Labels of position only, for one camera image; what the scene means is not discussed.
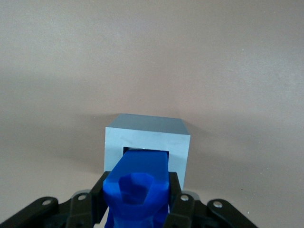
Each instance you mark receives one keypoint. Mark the blue plastic insert part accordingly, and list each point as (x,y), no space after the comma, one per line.
(142,171)

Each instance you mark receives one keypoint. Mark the brown table cover mat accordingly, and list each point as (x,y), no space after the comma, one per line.
(152,59)

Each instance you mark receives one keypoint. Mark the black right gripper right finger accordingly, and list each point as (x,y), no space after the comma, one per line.
(194,213)

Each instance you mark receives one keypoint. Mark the gray square base block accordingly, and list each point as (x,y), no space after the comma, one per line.
(147,139)

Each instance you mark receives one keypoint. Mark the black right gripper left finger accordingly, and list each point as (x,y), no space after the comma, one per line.
(78,211)

